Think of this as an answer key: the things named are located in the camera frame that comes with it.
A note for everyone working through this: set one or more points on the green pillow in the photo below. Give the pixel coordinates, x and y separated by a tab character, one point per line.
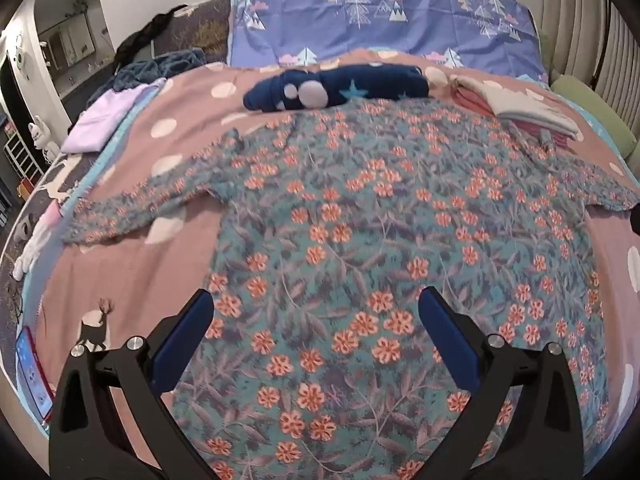
595	105

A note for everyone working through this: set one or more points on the beige pleated curtain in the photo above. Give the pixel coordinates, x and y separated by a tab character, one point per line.
590	20

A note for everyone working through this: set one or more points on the folded lilac garment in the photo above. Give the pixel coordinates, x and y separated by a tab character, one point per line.
105	120

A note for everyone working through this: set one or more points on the teal floral shirt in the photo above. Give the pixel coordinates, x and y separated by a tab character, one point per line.
350	220

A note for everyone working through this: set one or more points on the dark branch print pillow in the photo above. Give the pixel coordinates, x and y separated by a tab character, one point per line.
200	30

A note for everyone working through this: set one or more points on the folded pink striped garment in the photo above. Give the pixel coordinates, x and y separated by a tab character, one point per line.
470	102

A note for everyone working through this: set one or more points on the pink polka dot blanket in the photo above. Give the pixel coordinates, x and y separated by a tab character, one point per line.
200	105

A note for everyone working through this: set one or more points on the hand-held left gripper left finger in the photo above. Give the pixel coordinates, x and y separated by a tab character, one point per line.
185	340

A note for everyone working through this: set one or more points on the white shelf rack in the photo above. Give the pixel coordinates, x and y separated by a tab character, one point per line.
20	157

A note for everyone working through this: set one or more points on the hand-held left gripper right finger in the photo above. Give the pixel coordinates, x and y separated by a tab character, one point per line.
447	340

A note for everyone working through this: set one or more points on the red-cased smartphone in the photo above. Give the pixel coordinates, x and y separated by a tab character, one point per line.
32	375

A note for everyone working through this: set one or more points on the dark teal fuzzy blanket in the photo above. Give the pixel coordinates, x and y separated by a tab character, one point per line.
150	70

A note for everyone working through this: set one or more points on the navy star print blanket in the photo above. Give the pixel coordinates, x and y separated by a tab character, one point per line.
370	85

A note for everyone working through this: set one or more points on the blue tree print pillow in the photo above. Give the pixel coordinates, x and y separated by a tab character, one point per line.
400	15

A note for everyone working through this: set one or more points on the white cat figurine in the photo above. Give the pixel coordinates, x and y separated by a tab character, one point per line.
42	140

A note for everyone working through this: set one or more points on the stack of folded clothes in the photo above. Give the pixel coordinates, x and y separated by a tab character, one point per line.
520	102

